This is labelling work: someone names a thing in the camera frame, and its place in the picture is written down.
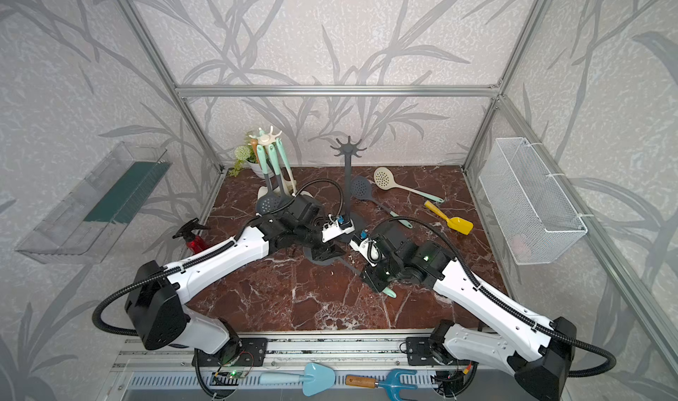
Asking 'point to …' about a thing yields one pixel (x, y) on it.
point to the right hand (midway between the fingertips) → (361, 274)
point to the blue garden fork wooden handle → (391, 382)
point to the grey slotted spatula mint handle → (388, 291)
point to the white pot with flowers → (244, 153)
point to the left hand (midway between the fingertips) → (342, 245)
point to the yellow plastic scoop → (456, 223)
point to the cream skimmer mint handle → (384, 179)
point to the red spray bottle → (194, 244)
